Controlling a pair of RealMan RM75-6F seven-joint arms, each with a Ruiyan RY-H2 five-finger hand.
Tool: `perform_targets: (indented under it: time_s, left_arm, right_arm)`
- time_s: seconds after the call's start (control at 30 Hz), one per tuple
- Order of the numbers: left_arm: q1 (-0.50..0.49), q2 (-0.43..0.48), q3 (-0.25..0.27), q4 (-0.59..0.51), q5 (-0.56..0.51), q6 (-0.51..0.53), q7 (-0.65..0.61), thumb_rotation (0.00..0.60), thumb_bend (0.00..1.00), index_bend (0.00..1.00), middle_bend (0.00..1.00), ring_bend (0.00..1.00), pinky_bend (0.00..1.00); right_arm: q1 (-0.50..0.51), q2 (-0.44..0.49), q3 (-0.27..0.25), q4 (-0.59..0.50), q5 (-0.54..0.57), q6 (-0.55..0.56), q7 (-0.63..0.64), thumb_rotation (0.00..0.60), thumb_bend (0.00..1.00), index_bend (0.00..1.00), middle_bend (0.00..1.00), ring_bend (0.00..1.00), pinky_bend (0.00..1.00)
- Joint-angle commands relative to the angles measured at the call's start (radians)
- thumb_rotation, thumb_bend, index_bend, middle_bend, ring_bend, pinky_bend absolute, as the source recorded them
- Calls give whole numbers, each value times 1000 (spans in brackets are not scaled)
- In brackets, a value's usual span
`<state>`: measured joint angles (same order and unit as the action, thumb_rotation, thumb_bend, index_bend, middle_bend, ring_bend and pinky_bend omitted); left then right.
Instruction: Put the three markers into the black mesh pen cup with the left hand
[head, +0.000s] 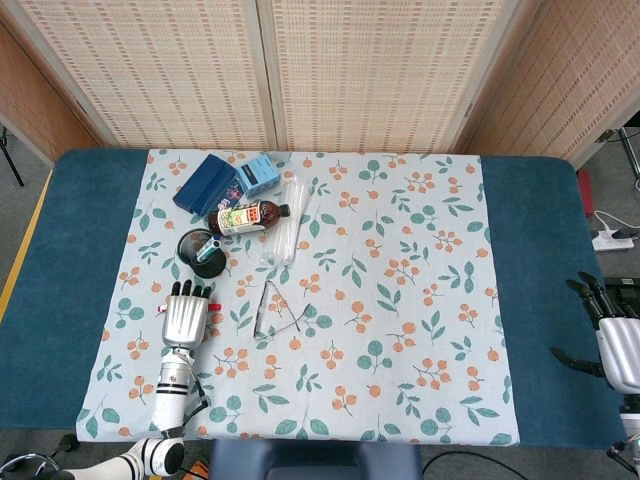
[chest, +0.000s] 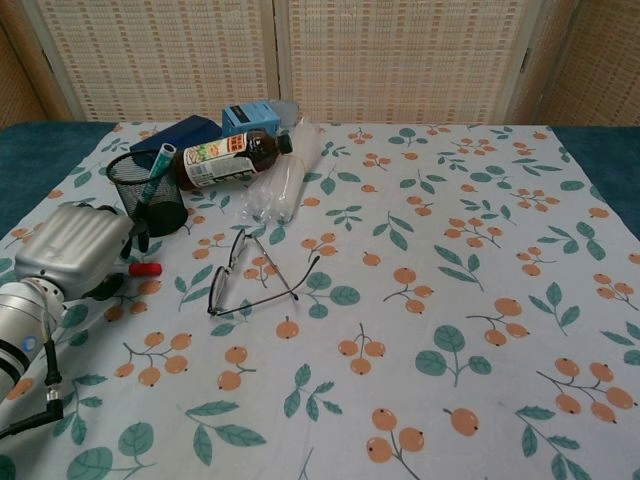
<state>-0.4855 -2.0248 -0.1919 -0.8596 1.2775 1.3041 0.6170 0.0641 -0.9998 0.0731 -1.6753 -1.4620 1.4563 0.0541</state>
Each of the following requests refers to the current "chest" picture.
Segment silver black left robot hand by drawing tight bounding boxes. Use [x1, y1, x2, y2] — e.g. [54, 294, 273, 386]
[13, 201, 152, 302]

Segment white marker with red cap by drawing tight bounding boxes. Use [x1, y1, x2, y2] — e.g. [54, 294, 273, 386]
[127, 261, 164, 278]

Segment green-label marker with black cap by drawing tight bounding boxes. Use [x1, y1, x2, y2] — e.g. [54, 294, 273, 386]
[139, 142, 176, 207]

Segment black mesh pen holder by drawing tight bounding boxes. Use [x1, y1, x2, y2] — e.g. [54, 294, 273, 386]
[105, 150, 190, 239]

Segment blue felt table cover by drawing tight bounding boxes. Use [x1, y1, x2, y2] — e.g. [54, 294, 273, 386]
[0, 118, 640, 242]

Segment navy blue case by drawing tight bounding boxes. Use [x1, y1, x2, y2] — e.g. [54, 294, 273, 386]
[128, 114, 224, 167]

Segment brown bottle with label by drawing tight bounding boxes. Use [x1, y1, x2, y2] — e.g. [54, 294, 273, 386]
[169, 127, 294, 193]

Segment clear plastic bottle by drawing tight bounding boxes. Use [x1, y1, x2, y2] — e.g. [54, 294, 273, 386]
[238, 116, 327, 224]

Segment light blue carton box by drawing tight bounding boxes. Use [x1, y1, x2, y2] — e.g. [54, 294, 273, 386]
[220, 101, 282, 137]

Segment floral printed tablecloth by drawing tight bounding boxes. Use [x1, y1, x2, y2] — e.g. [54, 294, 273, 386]
[0, 121, 640, 480]

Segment woven bamboo folding screen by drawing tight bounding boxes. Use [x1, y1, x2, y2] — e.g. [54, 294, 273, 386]
[0, 0, 640, 127]

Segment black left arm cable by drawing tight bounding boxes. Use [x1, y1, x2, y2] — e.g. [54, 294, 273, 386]
[0, 319, 67, 439]

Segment thin-frame eyeglasses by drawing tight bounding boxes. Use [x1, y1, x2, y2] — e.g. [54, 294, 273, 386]
[206, 228, 322, 319]

